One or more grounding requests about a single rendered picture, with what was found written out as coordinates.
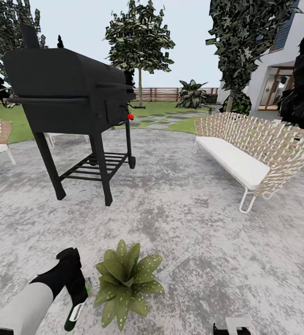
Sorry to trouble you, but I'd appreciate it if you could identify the insectifuge atomizer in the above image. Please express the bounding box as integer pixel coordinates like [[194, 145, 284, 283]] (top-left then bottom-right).
[[64, 302, 84, 331]]

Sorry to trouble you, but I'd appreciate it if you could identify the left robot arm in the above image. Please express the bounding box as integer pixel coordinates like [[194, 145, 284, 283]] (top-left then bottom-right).
[[0, 248, 100, 335]]

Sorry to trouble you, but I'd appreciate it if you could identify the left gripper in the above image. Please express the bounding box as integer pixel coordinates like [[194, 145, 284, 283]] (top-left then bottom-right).
[[65, 271, 88, 307]]

